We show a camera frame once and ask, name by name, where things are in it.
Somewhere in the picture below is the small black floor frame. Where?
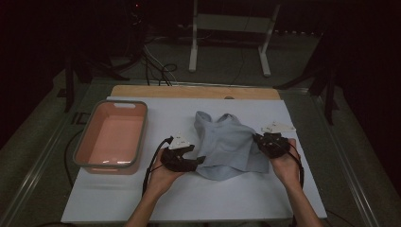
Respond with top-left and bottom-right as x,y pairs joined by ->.
71,111 -> 93,126

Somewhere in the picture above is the white table mat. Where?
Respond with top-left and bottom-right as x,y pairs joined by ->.
61,96 -> 328,223

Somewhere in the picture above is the person's left hand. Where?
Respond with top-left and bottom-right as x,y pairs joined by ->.
147,150 -> 187,199

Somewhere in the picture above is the black cable on floor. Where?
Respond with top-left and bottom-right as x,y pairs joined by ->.
63,129 -> 85,187

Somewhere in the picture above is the light blue sleeveless vest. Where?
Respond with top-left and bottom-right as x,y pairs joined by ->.
193,111 -> 270,182

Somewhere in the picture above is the black tripod stand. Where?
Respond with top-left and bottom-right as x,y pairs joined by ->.
56,53 -> 131,114
273,62 -> 340,126

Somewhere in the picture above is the person's right hand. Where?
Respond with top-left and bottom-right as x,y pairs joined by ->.
269,138 -> 301,190

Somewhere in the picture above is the white metal stand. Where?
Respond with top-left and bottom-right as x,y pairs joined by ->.
188,0 -> 282,78

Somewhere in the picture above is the bundle of black floor cables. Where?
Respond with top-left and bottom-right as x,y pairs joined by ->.
142,44 -> 178,87

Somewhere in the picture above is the left hand-held gripper black cable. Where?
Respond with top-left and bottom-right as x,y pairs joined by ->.
141,135 -> 175,197

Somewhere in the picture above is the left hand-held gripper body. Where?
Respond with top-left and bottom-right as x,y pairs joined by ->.
160,131 -> 197,173

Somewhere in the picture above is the right hand-held gripper black cable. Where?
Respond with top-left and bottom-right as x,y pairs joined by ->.
283,146 -> 305,227

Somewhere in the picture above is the hand-held gripper black cable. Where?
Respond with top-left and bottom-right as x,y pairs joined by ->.
283,146 -> 305,227
141,135 -> 175,197

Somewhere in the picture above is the pink plastic basket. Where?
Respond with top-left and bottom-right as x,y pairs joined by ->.
73,99 -> 148,176

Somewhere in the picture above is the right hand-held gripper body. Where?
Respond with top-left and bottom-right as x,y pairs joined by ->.
260,121 -> 297,159

